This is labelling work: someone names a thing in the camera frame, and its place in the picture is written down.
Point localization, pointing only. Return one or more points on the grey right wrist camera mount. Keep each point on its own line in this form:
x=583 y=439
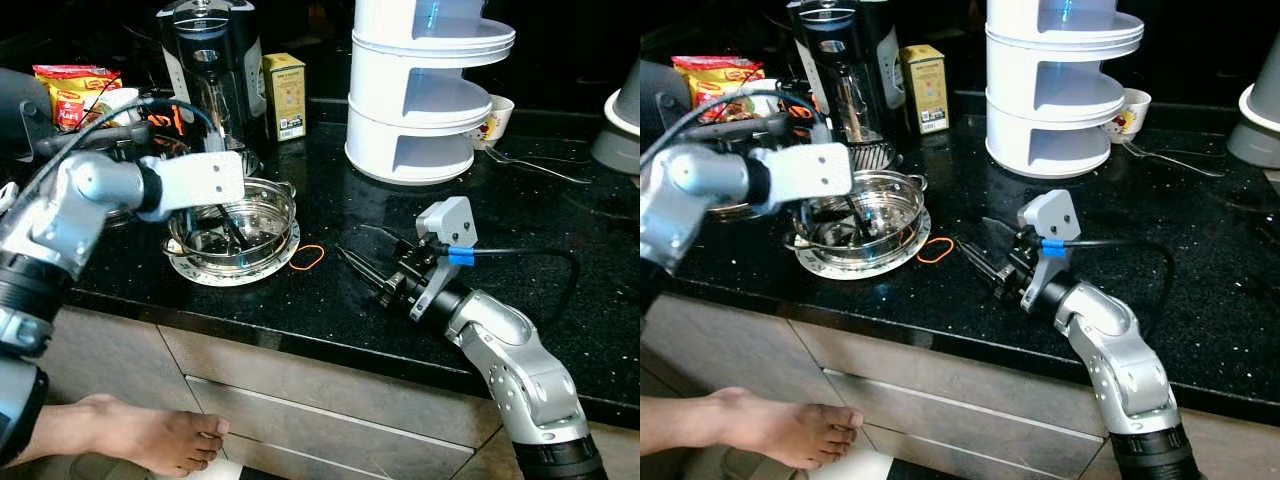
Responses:
x=450 y=220
x=1052 y=212

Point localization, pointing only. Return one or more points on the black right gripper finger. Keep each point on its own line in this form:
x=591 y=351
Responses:
x=1010 y=238
x=372 y=275
x=392 y=246
x=988 y=268

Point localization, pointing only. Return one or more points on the orange rubber band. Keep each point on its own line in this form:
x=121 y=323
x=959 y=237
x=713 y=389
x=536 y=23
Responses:
x=308 y=268
x=936 y=261

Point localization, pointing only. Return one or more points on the yellow cardboard box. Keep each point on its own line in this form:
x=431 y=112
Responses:
x=924 y=88
x=285 y=95

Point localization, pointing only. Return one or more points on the steel pot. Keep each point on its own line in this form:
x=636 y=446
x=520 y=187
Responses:
x=275 y=215
x=905 y=205

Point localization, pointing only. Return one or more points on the white printed mug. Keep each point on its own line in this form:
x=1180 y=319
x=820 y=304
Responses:
x=1130 y=113
x=497 y=120

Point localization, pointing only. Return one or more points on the white tiered storage container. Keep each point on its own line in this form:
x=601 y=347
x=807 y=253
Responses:
x=1060 y=100
x=420 y=110

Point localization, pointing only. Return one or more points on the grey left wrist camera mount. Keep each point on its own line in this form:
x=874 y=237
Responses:
x=805 y=175
x=200 y=180

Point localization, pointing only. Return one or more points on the person bare leg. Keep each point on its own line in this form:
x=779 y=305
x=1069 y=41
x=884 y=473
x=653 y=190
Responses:
x=140 y=435
x=770 y=430

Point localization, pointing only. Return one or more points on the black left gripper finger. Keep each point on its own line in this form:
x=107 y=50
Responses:
x=866 y=220
x=234 y=228

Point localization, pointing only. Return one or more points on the steel plate under pot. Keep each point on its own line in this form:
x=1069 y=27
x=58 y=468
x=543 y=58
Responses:
x=865 y=270
x=230 y=277

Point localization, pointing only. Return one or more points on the orange plastic item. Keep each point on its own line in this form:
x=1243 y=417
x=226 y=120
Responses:
x=165 y=120
x=800 y=110

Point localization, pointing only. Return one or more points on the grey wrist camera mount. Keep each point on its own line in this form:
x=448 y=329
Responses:
x=805 y=175
x=1052 y=212
x=200 y=180
x=450 y=220

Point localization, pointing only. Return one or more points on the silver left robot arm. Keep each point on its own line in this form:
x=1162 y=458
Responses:
x=70 y=200
x=690 y=190

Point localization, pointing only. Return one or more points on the steel fork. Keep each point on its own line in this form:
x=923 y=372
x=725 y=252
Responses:
x=1175 y=158
x=540 y=165

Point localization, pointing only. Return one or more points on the grey kitchen cabinet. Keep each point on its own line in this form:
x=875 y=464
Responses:
x=950 y=390
x=300 y=380

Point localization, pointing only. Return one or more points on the red yellow noodle packet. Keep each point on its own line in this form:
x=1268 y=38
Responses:
x=712 y=85
x=70 y=95

